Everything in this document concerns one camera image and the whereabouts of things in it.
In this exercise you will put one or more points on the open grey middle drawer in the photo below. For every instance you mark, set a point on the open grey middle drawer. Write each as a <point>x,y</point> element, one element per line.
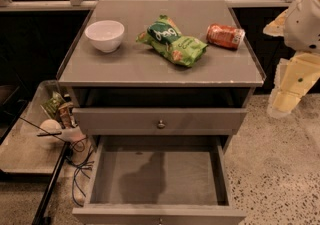
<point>159,180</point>

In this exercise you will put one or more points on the closed grey top drawer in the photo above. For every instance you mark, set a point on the closed grey top drawer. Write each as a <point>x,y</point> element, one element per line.
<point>143,121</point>

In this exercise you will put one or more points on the black floor rail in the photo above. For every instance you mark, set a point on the black floor rail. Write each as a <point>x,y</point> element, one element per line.
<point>39,216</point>

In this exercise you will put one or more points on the grey drawer cabinet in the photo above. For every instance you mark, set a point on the grey drawer cabinet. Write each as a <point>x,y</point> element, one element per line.
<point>136,76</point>

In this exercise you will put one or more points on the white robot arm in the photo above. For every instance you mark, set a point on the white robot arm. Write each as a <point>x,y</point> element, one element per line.
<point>299,25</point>

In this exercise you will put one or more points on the white ball in bin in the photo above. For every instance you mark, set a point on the white ball in bin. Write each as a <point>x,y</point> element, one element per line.
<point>50,127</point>

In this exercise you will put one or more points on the green rice chip bag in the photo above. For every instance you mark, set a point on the green rice chip bag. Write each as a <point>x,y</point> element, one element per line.
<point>166,39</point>

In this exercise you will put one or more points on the orange soda can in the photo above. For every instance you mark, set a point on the orange soda can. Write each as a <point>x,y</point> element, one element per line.
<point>225,36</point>

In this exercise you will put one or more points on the clear plastic storage bin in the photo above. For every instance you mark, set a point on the clear plastic storage bin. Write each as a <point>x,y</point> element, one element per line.
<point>23,151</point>

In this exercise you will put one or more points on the round metal drawer knob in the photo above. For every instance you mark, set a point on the round metal drawer knob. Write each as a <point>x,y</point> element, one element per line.
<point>161,124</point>

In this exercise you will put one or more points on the green snack bag in bin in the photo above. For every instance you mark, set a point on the green snack bag in bin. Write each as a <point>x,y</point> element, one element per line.
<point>52,105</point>

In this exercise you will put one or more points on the white ceramic bowl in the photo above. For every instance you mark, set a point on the white ceramic bowl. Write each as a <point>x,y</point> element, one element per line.
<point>106,35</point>

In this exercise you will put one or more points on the brown snack packet in bin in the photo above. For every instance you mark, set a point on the brown snack packet in bin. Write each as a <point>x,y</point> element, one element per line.
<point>65,114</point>

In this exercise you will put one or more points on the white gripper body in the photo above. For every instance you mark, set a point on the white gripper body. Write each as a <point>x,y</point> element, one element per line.
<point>302,24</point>

